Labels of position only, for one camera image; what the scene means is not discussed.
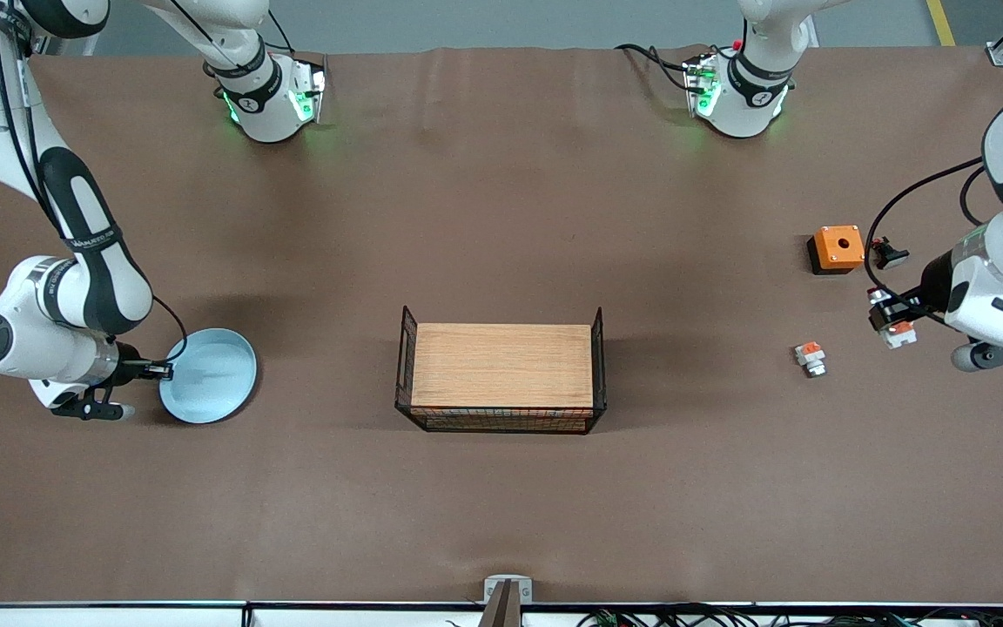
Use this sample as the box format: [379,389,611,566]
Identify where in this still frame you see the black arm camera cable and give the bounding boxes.
[865,157,990,327]
[0,0,189,367]

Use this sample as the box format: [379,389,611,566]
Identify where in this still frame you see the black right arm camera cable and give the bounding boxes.
[0,0,189,367]

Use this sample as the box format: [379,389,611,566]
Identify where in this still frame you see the large white orange switch module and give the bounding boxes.
[867,287,919,350]

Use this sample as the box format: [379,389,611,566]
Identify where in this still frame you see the wire basket with wooden board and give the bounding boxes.
[394,305,609,435]

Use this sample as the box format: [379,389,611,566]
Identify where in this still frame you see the orange button enclosure box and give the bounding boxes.
[806,226,865,276]

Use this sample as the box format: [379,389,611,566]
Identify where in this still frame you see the black cable bundle under table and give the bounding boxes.
[576,603,1003,627]

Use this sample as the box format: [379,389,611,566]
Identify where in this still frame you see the white table edge rail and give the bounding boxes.
[0,601,1003,627]

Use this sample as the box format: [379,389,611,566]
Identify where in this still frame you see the silver camera mount bracket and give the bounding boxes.
[477,575,535,627]

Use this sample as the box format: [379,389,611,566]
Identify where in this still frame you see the brown table cover sheet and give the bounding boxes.
[0,44,1003,607]

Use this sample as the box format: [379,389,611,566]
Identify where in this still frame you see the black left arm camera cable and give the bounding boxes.
[865,157,990,327]

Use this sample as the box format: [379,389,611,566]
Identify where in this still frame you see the light blue round plate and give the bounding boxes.
[158,328,259,426]

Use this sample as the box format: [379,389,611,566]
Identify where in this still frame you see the black pushbutton with white cap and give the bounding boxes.
[869,237,911,271]

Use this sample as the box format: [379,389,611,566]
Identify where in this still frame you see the black left arm base cables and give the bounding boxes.
[615,44,704,93]

